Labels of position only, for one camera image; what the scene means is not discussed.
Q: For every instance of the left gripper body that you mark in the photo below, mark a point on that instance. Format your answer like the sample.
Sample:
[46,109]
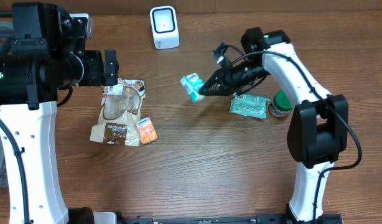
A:
[96,68]

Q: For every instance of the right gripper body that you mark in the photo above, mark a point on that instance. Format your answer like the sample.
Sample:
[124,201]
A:
[241,75]

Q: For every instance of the small teal packet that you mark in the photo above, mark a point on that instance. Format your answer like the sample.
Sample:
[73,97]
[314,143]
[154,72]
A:
[192,83]

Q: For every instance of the teal white snack packet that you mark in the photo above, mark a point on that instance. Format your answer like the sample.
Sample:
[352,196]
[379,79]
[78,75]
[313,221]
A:
[249,105]

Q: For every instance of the beige bread bag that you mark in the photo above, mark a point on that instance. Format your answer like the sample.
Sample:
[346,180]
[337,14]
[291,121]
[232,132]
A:
[120,110]

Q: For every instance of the green lid jar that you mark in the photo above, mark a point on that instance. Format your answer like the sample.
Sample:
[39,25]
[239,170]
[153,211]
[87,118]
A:
[280,106]

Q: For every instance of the orange white packet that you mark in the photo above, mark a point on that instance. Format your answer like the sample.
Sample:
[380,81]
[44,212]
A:
[146,130]

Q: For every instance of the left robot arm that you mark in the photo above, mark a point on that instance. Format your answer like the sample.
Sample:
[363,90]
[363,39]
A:
[47,55]

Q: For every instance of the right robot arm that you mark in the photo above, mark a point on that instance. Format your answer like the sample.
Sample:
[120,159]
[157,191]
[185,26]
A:
[318,129]

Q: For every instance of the white barcode scanner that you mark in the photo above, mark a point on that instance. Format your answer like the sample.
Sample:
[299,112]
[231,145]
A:
[164,27]

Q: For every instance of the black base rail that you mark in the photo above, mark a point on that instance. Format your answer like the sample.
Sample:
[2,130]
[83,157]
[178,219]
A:
[197,221]

